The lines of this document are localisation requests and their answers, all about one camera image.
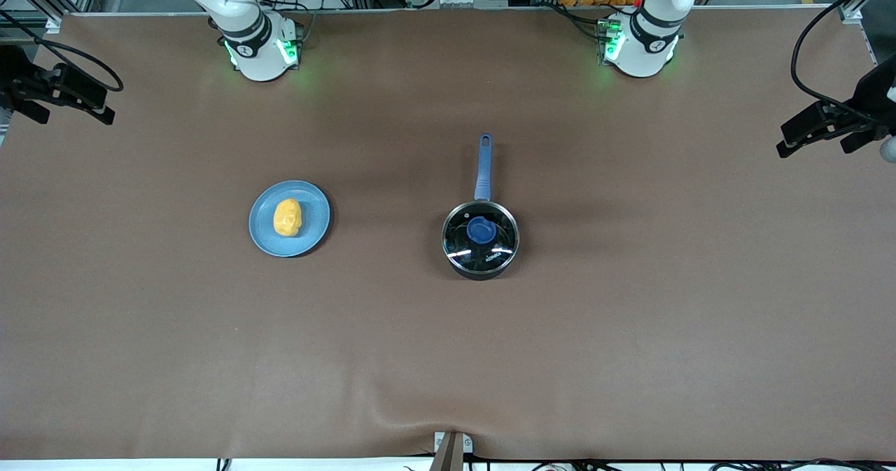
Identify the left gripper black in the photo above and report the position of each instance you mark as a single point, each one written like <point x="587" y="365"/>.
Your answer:
<point x="870" y="100"/>

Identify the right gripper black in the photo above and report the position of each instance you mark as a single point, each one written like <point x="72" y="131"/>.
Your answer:
<point x="21" y="81"/>

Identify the yellow potato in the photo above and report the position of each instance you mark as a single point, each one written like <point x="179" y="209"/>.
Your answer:
<point x="287" y="218"/>

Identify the glass lid with blue knob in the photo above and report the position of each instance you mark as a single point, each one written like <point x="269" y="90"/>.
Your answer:
<point x="481" y="231"/>

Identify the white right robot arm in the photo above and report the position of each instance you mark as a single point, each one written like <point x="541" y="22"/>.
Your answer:
<point x="259" y="58"/>

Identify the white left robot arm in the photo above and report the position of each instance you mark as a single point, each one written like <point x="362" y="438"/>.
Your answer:
<point x="644" y="58"/>

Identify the blue round plate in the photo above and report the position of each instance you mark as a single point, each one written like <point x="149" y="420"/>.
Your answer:
<point x="315" y="212"/>

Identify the brown table cloth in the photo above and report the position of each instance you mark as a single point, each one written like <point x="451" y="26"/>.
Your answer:
<point x="448" y="359"/>

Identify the metal bracket with post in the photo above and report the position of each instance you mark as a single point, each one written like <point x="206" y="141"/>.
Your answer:
<point x="451" y="453"/>

